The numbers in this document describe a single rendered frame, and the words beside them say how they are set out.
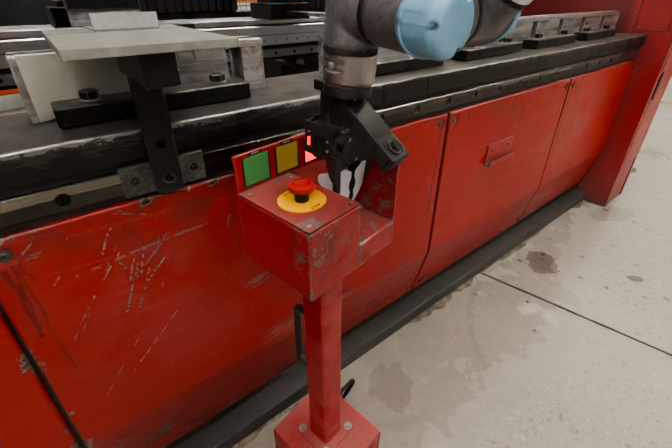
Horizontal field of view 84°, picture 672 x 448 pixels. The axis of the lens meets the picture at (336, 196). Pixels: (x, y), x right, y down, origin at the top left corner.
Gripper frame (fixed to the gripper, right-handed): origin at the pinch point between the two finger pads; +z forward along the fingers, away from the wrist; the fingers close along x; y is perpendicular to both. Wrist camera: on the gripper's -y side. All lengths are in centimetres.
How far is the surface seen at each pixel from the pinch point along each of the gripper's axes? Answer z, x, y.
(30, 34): -19, 24, 62
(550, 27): -19, -124, 9
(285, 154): -7.7, 5.5, 9.4
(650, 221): 69, -189, -53
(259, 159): -8.4, 10.6, 9.5
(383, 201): -0.7, -4.6, -4.1
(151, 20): -25.7, 15.5, 27.1
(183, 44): -25.8, 20.4, 9.0
